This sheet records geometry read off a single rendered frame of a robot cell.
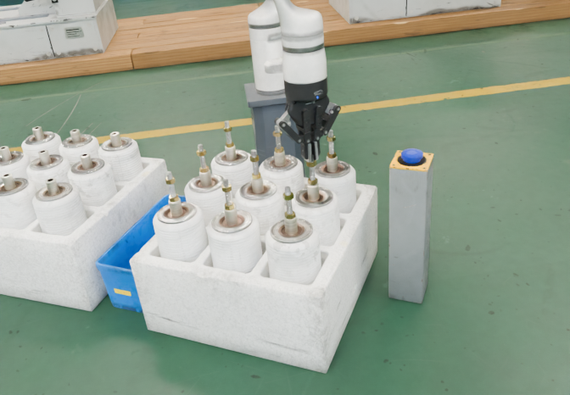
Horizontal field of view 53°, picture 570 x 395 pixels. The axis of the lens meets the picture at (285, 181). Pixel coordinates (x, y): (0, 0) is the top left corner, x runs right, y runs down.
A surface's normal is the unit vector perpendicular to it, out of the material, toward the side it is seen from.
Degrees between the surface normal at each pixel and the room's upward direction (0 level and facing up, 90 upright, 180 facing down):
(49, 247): 90
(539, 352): 0
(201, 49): 90
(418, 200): 90
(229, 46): 90
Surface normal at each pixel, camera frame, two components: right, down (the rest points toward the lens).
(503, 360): -0.08, -0.87
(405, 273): -0.37, 0.48
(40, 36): 0.13, 0.47
